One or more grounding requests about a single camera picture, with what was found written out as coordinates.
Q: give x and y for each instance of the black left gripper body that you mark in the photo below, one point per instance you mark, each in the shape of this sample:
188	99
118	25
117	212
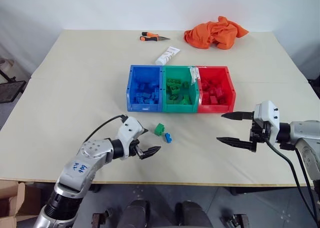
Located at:
134	149

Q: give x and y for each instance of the crumpled orange cloth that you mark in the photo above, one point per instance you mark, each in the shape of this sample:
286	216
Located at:
212	34

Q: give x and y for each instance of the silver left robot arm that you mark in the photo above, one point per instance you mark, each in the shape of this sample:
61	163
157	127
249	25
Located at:
87	153

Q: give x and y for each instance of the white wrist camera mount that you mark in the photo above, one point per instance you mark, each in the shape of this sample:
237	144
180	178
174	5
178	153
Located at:
268	113
130	130

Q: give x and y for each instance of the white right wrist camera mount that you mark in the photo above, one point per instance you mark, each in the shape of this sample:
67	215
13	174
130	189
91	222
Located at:
268	113

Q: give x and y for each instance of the dark rounded shape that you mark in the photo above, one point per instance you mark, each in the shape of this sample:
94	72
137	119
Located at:
137	213
191	214

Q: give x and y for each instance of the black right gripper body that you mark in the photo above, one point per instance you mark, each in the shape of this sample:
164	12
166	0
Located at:
257	133

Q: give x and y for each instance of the brown cardboard box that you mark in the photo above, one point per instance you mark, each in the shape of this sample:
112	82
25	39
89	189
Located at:
11	200

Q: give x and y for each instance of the blue plastic bin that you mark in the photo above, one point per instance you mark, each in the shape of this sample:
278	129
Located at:
143	108

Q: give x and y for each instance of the black mesh rack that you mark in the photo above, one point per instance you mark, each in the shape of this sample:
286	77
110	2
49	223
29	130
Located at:
11	90

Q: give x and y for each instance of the blue toy block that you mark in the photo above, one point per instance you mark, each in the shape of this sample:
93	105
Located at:
139	100
155	93
150	101
168	137

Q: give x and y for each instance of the long green toy block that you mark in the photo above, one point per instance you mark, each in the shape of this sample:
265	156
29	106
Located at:
174	81

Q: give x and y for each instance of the red plastic bin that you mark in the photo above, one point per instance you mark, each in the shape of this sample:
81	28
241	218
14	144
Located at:
215	109

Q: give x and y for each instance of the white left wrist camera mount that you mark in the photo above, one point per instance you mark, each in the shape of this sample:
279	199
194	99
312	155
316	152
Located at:
130	130

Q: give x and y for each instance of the white paper label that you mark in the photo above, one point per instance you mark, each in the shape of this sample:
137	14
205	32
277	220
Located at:
193	75

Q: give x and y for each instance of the black table foot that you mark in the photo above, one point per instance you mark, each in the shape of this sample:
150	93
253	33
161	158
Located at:
240	191

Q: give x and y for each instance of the orange black pliers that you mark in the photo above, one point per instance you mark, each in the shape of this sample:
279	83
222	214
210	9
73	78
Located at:
150	38

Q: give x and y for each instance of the white squeeze tube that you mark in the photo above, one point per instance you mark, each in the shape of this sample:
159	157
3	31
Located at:
167	55

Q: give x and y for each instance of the red toy block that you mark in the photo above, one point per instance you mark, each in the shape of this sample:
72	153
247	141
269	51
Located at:
213	100
220	92

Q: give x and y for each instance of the green plastic bin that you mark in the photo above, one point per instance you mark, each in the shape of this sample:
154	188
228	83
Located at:
178	108

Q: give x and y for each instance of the black stand base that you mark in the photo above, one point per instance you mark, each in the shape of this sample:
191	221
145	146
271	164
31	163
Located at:
315	84

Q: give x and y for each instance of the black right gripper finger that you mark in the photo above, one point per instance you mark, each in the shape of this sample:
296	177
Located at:
237	143
237	116

